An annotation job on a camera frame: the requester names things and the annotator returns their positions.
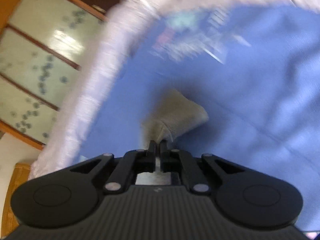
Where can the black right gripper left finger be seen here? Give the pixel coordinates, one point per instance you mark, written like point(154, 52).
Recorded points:
point(128, 167)

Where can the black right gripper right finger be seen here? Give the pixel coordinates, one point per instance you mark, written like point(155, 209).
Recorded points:
point(185, 166)

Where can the grey fleece pants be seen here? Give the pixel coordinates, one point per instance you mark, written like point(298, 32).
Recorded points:
point(172, 117)

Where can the blue patterned bed sheet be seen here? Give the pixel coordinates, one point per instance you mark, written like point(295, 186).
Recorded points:
point(257, 76)

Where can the frosted glass sliding door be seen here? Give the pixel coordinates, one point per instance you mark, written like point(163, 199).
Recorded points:
point(43, 43)

